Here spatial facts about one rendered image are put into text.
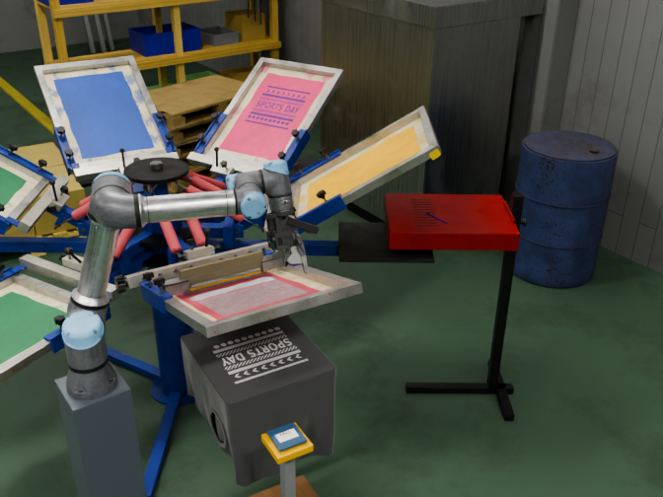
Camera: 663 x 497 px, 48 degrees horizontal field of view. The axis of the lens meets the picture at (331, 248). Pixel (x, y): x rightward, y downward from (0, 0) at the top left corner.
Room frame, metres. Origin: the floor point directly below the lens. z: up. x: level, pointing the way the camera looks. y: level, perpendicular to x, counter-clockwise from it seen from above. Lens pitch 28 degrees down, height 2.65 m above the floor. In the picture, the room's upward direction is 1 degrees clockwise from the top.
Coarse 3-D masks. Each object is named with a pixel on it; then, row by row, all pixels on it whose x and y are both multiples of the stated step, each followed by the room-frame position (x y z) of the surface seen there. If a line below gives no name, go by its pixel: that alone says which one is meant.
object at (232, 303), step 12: (216, 288) 2.58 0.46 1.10; (204, 300) 2.42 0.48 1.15; (216, 300) 2.40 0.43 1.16; (228, 300) 2.38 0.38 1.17; (240, 300) 2.36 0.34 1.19; (252, 300) 2.34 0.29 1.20; (204, 312) 2.26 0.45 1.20; (216, 312) 2.24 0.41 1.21; (228, 312) 2.22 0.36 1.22; (240, 312) 2.20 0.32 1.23
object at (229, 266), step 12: (252, 252) 2.71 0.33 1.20; (204, 264) 2.60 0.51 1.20; (216, 264) 2.61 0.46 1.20; (228, 264) 2.64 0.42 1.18; (240, 264) 2.66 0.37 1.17; (252, 264) 2.68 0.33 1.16; (180, 276) 2.55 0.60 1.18; (192, 276) 2.56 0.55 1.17; (204, 276) 2.58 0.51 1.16; (216, 276) 2.60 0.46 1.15
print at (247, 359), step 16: (256, 336) 2.47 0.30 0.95; (272, 336) 2.47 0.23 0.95; (224, 352) 2.36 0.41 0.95; (240, 352) 2.36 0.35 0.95; (256, 352) 2.36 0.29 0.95; (272, 352) 2.36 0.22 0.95; (288, 352) 2.36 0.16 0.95; (240, 368) 2.26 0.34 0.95; (256, 368) 2.26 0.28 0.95; (272, 368) 2.26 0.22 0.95
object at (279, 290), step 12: (264, 276) 2.68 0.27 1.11; (276, 276) 2.65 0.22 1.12; (252, 288) 2.51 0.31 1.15; (264, 288) 2.48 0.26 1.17; (276, 288) 2.46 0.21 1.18; (288, 288) 2.44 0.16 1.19; (300, 288) 2.42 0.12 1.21; (312, 288) 2.39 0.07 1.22; (264, 300) 2.32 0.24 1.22; (276, 300) 2.29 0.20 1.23
